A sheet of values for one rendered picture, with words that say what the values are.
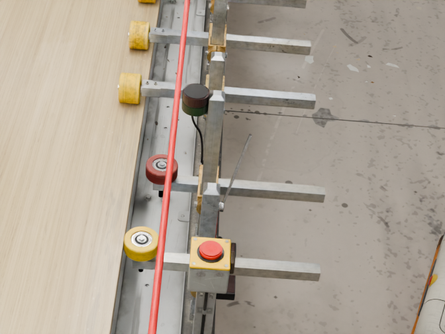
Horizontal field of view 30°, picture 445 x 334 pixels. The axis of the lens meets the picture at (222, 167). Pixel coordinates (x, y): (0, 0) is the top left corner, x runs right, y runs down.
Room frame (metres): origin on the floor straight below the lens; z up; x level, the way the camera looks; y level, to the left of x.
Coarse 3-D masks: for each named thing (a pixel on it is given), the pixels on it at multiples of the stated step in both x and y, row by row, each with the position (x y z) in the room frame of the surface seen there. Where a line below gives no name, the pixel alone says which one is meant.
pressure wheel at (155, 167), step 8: (152, 160) 1.51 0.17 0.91; (160, 160) 1.52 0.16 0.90; (152, 168) 1.48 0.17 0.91; (160, 168) 1.49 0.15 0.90; (176, 168) 1.49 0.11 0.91; (152, 176) 1.46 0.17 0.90; (160, 176) 1.46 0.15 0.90; (176, 176) 1.49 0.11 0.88; (160, 184) 1.46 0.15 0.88; (160, 192) 1.49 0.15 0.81
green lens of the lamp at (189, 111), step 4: (184, 104) 1.45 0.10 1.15; (208, 104) 1.46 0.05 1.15; (184, 108) 1.44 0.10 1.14; (188, 108) 1.44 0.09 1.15; (192, 108) 1.43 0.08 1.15; (196, 108) 1.44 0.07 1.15; (200, 108) 1.44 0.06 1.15; (204, 108) 1.44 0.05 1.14; (184, 112) 1.44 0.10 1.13; (188, 112) 1.44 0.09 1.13; (192, 112) 1.43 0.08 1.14; (196, 112) 1.43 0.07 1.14; (200, 112) 1.44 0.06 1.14; (204, 112) 1.44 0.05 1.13; (196, 116) 1.43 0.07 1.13
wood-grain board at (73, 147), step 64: (0, 0) 2.15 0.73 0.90; (64, 0) 2.19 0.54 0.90; (128, 0) 2.24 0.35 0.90; (0, 64) 1.84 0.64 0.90; (64, 64) 1.87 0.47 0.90; (128, 64) 1.90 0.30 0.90; (0, 128) 1.57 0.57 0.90; (64, 128) 1.60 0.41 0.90; (128, 128) 1.63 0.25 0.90; (0, 192) 1.35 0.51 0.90; (64, 192) 1.37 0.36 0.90; (128, 192) 1.40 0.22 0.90; (0, 256) 1.16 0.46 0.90; (64, 256) 1.18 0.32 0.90; (0, 320) 0.99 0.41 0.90; (64, 320) 1.01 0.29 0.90
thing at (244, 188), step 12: (180, 180) 1.50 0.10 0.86; (192, 180) 1.50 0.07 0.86; (228, 180) 1.52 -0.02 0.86; (240, 180) 1.52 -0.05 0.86; (192, 192) 1.49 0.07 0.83; (240, 192) 1.50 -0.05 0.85; (252, 192) 1.50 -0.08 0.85; (264, 192) 1.50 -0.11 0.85; (276, 192) 1.50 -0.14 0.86; (288, 192) 1.50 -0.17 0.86; (300, 192) 1.50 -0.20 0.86; (312, 192) 1.51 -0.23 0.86; (324, 192) 1.51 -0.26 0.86
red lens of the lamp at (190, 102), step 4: (184, 88) 1.47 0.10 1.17; (184, 96) 1.45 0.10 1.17; (208, 96) 1.45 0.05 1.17; (184, 100) 1.45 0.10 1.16; (188, 100) 1.44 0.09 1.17; (192, 100) 1.43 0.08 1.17; (196, 100) 1.43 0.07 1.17; (200, 100) 1.44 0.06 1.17; (204, 100) 1.44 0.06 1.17; (208, 100) 1.46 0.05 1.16; (188, 104) 1.44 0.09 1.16; (192, 104) 1.43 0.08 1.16; (196, 104) 1.43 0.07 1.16; (200, 104) 1.44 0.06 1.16; (204, 104) 1.44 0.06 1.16
